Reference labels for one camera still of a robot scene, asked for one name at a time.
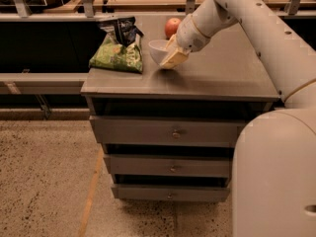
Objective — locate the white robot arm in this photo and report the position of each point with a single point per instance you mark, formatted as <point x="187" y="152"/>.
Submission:
<point x="274" y="165"/>

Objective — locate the grey drawer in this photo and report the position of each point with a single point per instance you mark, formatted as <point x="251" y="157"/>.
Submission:
<point x="166" y="132"/>
<point x="167" y="166"/>
<point x="149" y="192"/>

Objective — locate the grey drawer cabinet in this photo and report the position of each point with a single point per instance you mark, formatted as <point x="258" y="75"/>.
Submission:
<point x="103" y="89"/>

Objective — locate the white bowl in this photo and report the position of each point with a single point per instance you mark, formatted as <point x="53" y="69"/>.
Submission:
<point x="158" y="51"/>

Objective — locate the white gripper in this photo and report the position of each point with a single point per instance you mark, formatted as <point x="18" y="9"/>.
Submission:
<point x="192" y="34"/>

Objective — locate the top grey drawer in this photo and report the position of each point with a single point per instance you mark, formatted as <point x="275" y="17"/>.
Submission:
<point x="166" y="132"/>

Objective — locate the green jalapeno chip bag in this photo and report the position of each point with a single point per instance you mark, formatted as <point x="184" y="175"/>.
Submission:
<point x="112" y="55"/>

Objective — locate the middle grey drawer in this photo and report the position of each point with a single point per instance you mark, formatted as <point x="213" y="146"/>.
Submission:
<point x="167" y="166"/>

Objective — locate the bottom grey drawer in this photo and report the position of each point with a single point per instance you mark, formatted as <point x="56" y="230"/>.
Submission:
<point x="149" y="192"/>

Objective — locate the red apple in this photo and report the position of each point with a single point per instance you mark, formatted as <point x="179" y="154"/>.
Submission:
<point x="171" y="26"/>

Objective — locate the dark blue chip bag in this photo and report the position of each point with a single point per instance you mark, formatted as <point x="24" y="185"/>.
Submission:
<point x="123" y="28"/>

